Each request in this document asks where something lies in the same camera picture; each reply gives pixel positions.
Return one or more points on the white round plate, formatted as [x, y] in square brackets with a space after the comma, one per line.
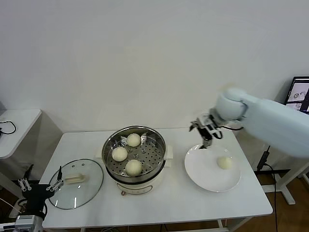
[205, 174]

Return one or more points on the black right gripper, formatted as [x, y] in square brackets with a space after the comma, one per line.
[207, 133]

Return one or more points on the white steamed baozi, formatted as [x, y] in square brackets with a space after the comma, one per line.
[133, 167]
[119, 154]
[225, 162]
[133, 140]

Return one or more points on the stainless steel steamer basket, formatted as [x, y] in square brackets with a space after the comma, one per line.
[152, 157]

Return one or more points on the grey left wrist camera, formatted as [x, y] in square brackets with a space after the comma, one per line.
[25, 221]

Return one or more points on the white side table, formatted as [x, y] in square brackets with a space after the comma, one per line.
[287, 166]
[21, 125]

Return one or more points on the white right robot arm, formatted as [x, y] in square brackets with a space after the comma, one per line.
[270, 123]

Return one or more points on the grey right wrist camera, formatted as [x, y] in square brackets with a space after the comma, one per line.
[204, 120]

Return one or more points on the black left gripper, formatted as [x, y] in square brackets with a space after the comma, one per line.
[36, 193]

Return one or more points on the cream electric cooker pot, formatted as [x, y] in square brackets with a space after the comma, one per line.
[137, 187]

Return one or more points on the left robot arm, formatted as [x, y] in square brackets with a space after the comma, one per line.
[39, 221]

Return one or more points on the open grey laptop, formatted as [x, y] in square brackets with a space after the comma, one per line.
[299, 89]

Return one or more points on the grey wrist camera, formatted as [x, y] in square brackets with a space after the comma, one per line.
[25, 221]
[204, 120]

